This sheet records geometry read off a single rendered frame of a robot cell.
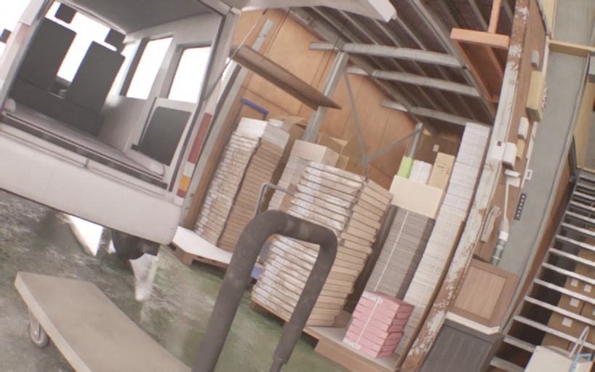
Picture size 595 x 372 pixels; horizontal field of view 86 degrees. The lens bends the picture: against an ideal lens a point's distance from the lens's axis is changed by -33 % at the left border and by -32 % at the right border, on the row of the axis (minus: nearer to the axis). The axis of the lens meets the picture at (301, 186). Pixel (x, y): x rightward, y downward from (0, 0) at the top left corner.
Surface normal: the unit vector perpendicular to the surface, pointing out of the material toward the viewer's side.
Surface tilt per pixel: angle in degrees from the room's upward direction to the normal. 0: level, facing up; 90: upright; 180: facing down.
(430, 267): 90
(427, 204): 90
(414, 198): 90
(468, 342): 90
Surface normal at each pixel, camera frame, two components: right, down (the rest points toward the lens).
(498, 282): -0.60, -0.28
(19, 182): 0.62, 0.30
